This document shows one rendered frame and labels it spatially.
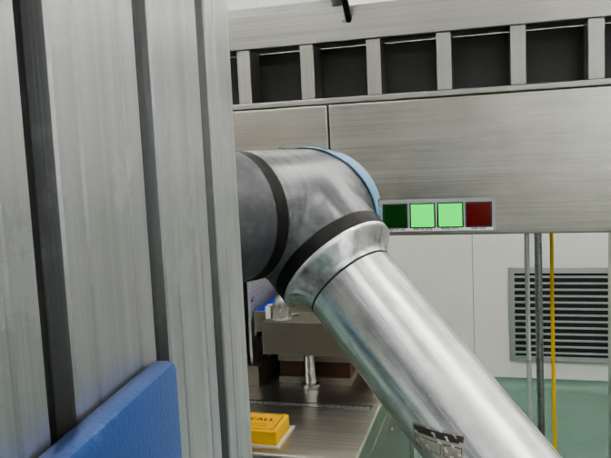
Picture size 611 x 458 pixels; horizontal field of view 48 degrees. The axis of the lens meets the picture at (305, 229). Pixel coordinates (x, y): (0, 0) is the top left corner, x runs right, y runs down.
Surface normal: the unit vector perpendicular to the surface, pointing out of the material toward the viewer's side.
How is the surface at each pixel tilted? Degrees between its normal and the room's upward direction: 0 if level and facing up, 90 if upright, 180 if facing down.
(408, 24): 90
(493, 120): 90
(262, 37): 90
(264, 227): 97
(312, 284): 117
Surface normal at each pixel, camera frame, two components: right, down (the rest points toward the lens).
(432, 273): -0.26, 0.11
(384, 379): -0.69, 0.13
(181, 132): 0.99, -0.04
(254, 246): 0.55, 0.38
